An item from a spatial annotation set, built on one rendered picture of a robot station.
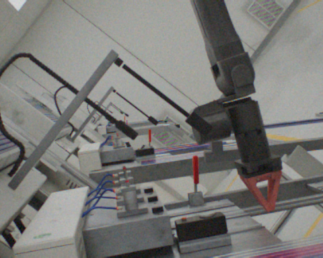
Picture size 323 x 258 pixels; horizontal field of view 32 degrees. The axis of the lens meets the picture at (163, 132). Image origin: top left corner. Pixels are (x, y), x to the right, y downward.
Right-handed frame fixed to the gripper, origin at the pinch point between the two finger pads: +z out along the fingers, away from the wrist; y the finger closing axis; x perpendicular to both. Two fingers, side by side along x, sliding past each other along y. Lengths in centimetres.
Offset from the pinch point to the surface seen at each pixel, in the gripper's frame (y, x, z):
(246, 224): 7.7, -6.3, 0.3
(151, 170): -96, -15, 0
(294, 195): -19.0, 10.7, 3.9
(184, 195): -451, 26, 75
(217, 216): 17.8, -12.2, -4.9
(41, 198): -21.4, -42.8, -10.1
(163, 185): -447, 9, 60
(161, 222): 16.7, -20.7, -6.2
